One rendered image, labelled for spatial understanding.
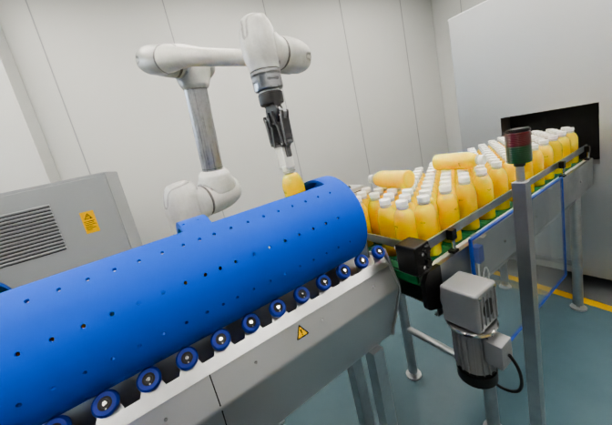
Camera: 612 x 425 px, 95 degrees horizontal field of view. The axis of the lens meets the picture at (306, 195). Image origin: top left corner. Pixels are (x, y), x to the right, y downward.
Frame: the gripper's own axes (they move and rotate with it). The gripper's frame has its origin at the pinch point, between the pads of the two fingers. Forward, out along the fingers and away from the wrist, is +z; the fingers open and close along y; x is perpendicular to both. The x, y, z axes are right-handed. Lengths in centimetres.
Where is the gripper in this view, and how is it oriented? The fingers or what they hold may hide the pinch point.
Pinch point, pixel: (284, 157)
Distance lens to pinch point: 89.5
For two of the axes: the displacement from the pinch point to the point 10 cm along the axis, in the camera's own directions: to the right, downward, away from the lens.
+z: 2.1, 9.6, 1.9
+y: 5.3, 0.5, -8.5
